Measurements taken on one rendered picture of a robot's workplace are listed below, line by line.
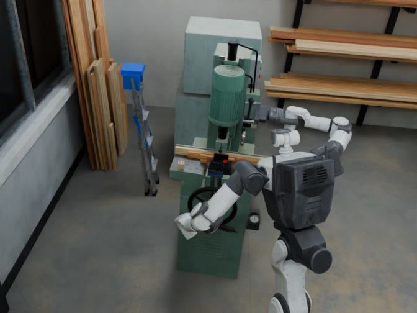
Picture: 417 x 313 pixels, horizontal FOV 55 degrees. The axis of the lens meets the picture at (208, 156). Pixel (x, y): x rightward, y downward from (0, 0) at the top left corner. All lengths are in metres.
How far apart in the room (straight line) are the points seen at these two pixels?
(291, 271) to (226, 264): 0.96
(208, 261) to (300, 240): 1.21
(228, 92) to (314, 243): 0.91
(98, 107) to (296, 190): 2.34
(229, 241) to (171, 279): 0.53
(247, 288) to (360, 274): 0.89
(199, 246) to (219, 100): 1.08
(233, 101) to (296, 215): 0.80
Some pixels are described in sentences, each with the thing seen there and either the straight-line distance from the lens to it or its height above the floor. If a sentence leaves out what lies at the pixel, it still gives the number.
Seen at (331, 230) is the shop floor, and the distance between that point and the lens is 3.59.
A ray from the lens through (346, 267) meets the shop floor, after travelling 3.33.
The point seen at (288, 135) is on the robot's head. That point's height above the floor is 1.43.
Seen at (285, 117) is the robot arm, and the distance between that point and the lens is 2.21.
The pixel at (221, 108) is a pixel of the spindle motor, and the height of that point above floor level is 1.31.
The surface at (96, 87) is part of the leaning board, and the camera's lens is 3.57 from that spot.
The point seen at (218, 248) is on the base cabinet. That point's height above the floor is 0.29.
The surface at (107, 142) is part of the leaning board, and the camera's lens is 3.81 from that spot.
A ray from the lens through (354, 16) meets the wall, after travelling 4.78.
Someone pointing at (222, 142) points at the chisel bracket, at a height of 1.07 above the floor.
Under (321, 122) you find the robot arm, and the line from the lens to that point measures 2.21.
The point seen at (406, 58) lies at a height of 1.06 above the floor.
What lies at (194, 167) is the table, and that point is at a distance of 2.45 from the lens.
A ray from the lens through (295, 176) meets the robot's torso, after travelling 1.66.
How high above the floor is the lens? 2.35
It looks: 34 degrees down
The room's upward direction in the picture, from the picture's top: 5 degrees clockwise
